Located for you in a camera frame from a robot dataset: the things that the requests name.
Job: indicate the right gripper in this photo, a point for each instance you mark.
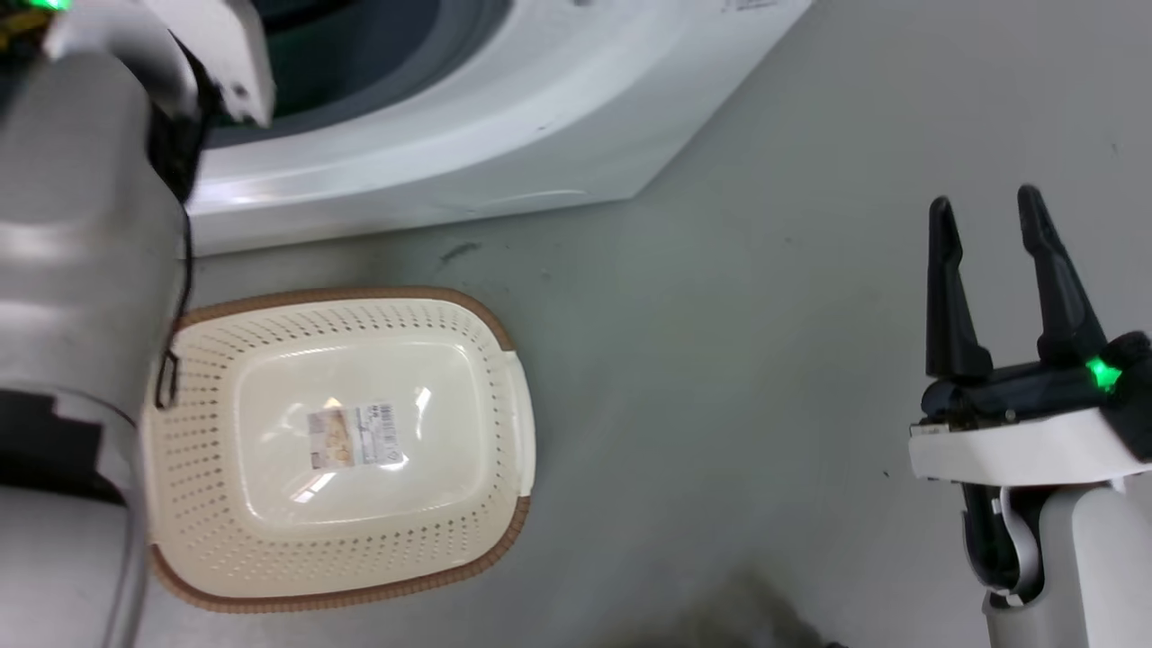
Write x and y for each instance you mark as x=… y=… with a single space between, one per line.
x=1017 y=450

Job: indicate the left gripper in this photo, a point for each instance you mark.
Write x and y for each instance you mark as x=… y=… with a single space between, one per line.
x=236 y=54

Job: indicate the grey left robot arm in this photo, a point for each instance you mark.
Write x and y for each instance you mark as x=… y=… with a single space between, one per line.
x=72 y=270

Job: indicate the white washing machine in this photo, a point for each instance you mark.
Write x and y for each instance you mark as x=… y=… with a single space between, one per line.
x=504 y=108

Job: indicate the cream plastic laundry basket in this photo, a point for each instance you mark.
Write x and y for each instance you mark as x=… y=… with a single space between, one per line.
x=360 y=531

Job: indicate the printed label sticker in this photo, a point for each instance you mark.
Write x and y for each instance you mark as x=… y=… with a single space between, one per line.
x=351 y=436

